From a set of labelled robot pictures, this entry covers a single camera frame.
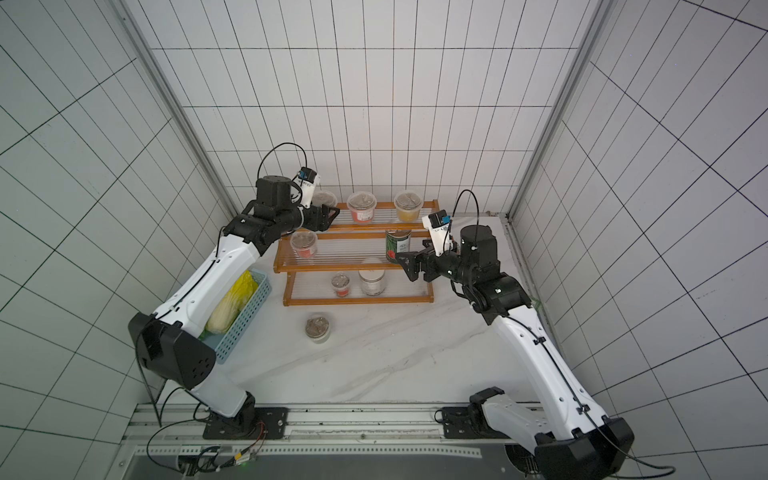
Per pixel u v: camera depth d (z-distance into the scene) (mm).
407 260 606
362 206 758
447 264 608
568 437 371
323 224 714
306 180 668
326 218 717
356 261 898
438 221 579
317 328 834
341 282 921
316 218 691
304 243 851
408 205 761
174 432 720
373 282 898
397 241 792
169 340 416
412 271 609
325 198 775
